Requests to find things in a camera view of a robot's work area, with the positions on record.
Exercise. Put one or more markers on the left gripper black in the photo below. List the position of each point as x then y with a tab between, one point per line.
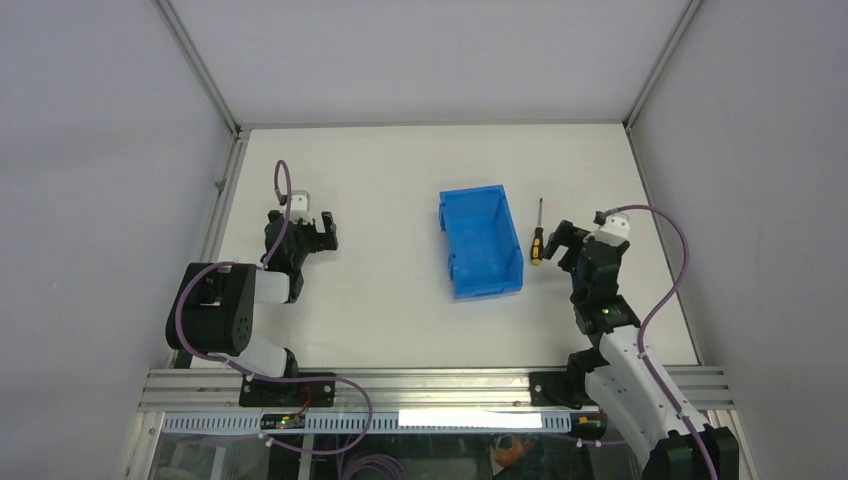
325	240

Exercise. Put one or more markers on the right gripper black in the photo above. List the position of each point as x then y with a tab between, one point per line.
566	235

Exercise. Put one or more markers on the yellow black screwdriver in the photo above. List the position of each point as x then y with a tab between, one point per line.
537	246

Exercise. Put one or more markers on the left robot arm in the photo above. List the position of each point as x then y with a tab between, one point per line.
212	315

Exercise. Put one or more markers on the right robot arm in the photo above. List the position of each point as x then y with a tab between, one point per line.
669	437

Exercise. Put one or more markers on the blue plastic bin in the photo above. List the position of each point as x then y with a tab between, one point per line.
484	252

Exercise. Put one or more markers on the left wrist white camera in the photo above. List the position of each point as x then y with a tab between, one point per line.
298	206

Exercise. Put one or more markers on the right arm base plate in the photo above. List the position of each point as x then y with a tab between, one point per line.
559	388

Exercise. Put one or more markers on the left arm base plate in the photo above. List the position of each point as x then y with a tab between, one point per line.
287	393

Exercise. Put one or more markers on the white slotted cable duct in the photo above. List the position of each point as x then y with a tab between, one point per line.
405	421

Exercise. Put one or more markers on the aluminium front rail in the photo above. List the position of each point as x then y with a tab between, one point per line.
389	389

